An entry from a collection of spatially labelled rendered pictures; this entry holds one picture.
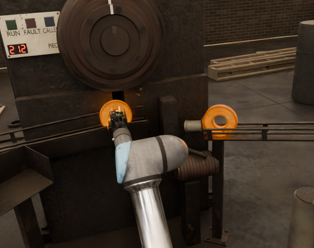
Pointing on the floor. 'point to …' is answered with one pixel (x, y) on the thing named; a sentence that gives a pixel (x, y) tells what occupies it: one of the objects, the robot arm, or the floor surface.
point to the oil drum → (308, 64)
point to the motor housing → (193, 193)
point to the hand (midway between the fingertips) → (115, 112)
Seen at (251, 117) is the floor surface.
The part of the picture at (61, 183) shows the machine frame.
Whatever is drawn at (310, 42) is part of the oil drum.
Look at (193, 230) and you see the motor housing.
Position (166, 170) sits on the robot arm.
